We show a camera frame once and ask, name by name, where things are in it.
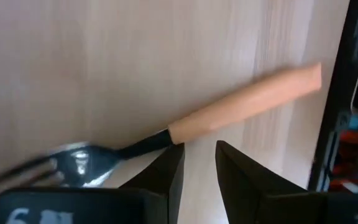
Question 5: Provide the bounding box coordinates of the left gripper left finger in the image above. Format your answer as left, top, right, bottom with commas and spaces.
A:
0, 142, 186, 224

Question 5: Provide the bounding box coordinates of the red object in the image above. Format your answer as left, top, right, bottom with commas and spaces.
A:
329, 129, 358, 191

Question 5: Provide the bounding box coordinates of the black table frame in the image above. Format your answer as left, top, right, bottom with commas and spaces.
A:
308, 0, 358, 192

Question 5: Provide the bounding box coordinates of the fork with wooden handle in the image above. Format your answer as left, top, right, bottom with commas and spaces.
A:
0, 62, 323, 192

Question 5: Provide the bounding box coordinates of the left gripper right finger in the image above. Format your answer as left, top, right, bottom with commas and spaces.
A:
214, 139, 358, 224

